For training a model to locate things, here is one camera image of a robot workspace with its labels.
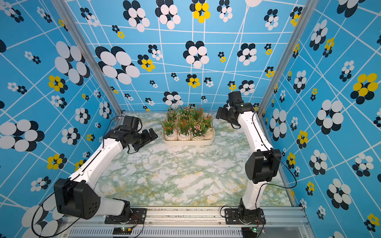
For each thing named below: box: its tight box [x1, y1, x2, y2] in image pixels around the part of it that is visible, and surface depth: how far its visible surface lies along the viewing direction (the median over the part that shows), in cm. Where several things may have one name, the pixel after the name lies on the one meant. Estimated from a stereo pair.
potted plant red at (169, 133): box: [160, 120, 178, 141], surface depth 99 cm
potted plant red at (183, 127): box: [177, 119, 192, 136], surface depth 99 cm
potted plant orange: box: [190, 105, 205, 121], surface depth 104 cm
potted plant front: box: [202, 116, 215, 137], surface depth 96 cm
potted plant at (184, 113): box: [177, 106, 192, 121], surface depth 103 cm
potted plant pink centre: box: [189, 119, 209, 141], surface depth 93 cm
